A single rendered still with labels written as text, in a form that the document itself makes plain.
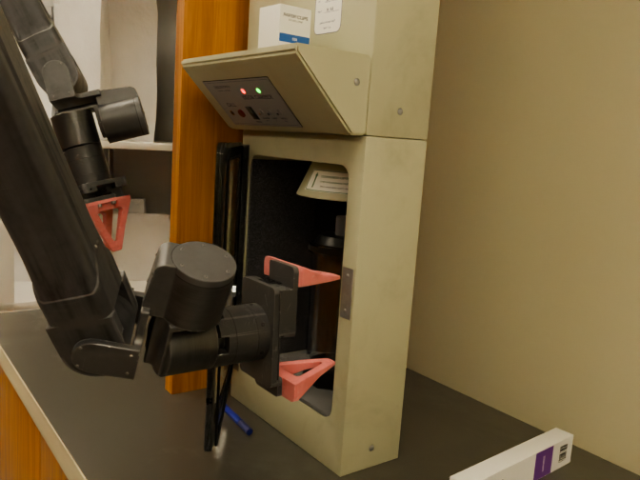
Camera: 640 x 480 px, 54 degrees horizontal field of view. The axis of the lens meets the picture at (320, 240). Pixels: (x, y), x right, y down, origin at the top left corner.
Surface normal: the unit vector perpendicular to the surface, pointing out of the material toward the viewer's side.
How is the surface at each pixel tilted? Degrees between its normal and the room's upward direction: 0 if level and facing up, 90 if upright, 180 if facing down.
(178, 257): 27
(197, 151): 90
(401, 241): 90
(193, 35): 90
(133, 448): 0
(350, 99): 90
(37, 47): 79
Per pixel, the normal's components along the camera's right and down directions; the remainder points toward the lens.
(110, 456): 0.07, -0.99
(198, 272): 0.32, -0.80
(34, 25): 0.08, -0.28
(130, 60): 0.67, 0.14
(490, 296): -0.80, 0.04
